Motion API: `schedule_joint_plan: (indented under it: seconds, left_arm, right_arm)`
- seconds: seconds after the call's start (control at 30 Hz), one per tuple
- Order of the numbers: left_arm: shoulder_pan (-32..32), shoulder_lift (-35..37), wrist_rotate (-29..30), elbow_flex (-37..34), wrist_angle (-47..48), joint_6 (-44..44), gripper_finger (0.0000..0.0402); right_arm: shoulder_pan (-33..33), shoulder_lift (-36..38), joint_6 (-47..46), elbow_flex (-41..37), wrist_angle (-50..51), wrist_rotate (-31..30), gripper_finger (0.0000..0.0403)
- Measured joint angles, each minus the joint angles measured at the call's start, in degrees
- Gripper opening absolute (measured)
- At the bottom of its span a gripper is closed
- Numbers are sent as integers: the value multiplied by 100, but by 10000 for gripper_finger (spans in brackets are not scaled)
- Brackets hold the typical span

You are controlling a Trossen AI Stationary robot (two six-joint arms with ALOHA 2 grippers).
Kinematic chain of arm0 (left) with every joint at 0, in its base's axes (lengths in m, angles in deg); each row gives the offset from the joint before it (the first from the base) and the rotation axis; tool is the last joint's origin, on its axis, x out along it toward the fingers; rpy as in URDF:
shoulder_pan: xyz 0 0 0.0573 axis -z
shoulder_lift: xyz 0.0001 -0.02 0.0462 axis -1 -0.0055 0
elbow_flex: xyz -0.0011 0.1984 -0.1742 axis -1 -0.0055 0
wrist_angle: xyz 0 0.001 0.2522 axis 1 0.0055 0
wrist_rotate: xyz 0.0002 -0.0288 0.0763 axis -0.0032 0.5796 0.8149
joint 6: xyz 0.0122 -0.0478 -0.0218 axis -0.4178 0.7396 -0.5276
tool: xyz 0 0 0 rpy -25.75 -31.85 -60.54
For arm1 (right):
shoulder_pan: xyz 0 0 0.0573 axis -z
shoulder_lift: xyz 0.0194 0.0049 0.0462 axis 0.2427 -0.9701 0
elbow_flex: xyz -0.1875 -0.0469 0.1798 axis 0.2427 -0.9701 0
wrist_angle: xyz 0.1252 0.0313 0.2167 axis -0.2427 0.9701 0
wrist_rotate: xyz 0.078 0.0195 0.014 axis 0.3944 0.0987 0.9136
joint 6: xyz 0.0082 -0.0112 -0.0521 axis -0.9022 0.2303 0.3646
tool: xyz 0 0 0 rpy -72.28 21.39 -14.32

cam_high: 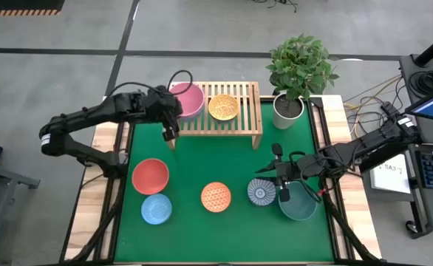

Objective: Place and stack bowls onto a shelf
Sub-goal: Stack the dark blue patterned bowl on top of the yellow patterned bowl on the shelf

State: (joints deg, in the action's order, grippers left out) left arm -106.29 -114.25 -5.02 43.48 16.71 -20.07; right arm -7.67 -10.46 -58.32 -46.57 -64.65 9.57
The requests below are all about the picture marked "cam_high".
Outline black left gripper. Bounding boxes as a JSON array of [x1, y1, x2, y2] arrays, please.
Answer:
[[146, 85, 183, 143]]

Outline plain teal bowl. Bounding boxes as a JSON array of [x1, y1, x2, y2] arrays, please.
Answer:
[[278, 180, 318, 222]]

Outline black floor mat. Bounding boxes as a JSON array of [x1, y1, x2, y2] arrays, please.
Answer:
[[0, 0, 66, 12]]

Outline light blue interior patterned bowl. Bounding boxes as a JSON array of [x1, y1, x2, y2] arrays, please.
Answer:
[[140, 193, 173, 225]]

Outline orange interior patterned bowl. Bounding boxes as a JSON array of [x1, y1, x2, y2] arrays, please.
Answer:
[[200, 181, 232, 214]]

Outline blue white striped bowl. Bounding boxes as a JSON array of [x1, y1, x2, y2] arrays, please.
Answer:
[[247, 177, 278, 207]]

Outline yellow floor cable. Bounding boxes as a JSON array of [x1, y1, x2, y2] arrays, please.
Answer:
[[344, 75, 403, 147]]

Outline plain red bowl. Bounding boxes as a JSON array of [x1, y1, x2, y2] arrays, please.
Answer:
[[131, 157, 171, 196]]

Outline black power strip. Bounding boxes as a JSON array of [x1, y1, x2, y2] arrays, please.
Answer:
[[380, 101, 399, 116]]

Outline slatted wooden shelf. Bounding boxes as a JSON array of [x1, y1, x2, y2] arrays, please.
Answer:
[[162, 81, 264, 151]]

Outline yellow interior patterned bowl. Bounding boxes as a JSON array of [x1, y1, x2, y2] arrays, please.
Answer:
[[208, 93, 241, 122]]

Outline green table mat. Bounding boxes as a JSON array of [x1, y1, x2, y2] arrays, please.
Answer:
[[113, 101, 335, 264]]

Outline grey metal stand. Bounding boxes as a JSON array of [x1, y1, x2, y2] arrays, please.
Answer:
[[0, 158, 41, 266]]

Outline coiled black cable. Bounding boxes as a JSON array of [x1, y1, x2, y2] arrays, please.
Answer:
[[409, 69, 433, 96]]

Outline orange black hazard tape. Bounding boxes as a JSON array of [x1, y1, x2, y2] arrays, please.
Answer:
[[0, 9, 61, 18]]

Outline black table frame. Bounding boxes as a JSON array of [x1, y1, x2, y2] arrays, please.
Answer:
[[59, 88, 384, 266]]

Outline white plant pot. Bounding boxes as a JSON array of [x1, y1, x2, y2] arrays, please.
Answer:
[[273, 91, 306, 130]]

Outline plain pink bowl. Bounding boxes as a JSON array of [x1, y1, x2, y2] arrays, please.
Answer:
[[168, 82, 206, 120]]

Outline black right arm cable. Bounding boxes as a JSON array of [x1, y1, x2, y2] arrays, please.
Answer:
[[289, 150, 324, 205]]

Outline black floor cable bundle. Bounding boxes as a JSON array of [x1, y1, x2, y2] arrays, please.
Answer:
[[251, 0, 299, 14]]

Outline black cart caster wheel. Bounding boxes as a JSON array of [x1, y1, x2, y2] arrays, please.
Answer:
[[404, 219, 420, 236]]

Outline green leafy plant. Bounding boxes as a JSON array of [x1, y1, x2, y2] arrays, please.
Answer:
[[265, 33, 340, 103]]

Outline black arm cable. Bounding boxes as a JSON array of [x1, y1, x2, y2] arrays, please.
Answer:
[[106, 69, 194, 98], [289, 150, 324, 205]]

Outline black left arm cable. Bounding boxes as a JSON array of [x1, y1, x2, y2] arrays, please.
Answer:
[[106, 69, 194, 98]]

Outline white paper sheet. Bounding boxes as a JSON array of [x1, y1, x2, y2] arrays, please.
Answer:
[[369, 161, 412, 195]]

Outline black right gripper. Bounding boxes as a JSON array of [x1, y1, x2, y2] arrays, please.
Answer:
[[254, 143, 316, 203]]

